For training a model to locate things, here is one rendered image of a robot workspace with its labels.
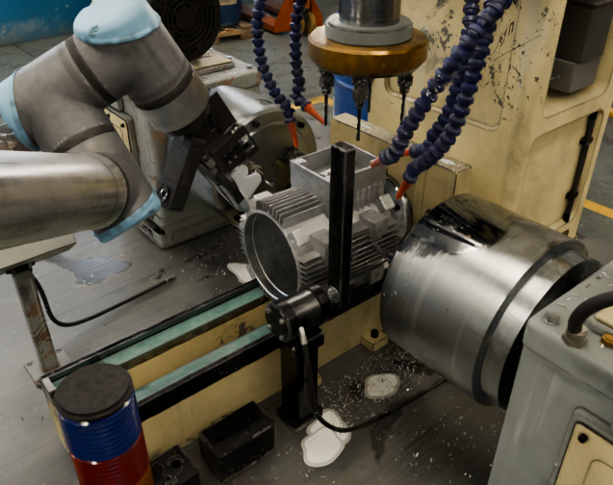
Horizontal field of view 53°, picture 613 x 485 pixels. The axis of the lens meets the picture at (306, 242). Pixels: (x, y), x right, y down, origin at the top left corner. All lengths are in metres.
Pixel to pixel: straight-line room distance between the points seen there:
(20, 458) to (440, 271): 0.68
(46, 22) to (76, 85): 5.89
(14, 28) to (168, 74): 5.82
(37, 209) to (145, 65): 0.29
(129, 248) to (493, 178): 0.81
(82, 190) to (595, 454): 0.57
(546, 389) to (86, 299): 0.92
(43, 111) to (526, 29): 0.68
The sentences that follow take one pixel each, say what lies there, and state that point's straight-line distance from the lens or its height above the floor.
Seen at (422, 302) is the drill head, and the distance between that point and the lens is 0.81.
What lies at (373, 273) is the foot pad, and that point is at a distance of 1.04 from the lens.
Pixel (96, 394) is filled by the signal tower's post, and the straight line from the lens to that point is 0.52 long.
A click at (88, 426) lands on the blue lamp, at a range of 0.52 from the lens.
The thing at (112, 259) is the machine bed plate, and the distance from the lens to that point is 1.44.
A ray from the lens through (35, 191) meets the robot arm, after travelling 0.56.
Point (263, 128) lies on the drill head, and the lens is 1.16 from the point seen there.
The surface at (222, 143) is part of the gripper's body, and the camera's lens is 0.89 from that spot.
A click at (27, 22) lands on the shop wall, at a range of 6.63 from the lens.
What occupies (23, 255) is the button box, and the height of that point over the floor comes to 1.05.
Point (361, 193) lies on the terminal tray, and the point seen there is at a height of 1.10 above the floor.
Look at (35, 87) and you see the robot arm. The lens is 0.81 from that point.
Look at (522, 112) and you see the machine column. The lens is 1.05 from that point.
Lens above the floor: 1.58
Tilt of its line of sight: 33 degrees down
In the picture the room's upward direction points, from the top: straight up
